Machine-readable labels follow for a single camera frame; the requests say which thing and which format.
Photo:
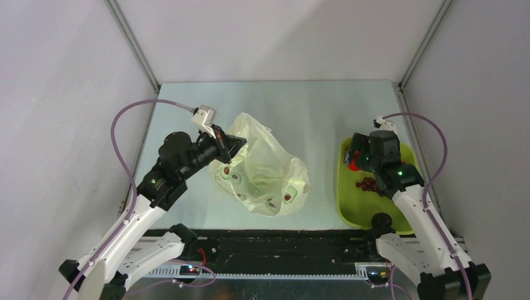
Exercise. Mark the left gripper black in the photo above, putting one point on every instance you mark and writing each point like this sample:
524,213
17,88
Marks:
227,145

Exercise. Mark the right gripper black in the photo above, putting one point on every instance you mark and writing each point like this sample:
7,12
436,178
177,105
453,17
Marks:
360,142

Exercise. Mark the red fake fruit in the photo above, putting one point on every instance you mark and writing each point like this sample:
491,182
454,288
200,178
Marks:
350,158

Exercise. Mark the fake grape bunch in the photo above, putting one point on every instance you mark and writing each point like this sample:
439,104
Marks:
369,184

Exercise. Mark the pale green plastic bag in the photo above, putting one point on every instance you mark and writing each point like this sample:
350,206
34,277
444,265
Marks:
263,176

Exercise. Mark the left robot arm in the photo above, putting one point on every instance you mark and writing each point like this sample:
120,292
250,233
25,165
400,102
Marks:
109,270

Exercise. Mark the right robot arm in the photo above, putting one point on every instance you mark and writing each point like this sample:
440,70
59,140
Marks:
443,269

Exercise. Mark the green plastic tray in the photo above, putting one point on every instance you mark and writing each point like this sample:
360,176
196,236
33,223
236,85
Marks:
357,207

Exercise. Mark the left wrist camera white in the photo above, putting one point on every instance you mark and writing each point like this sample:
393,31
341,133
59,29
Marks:
203,118

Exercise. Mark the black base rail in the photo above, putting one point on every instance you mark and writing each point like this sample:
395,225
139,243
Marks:
293,253

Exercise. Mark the right aluminium frame post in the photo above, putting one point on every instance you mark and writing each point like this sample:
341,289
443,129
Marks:
426,41

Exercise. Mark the aluminium frame post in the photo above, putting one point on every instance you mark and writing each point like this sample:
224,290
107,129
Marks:
426,41
129,36

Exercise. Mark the left aluminium frame post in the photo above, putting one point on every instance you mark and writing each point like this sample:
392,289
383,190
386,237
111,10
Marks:
129,36

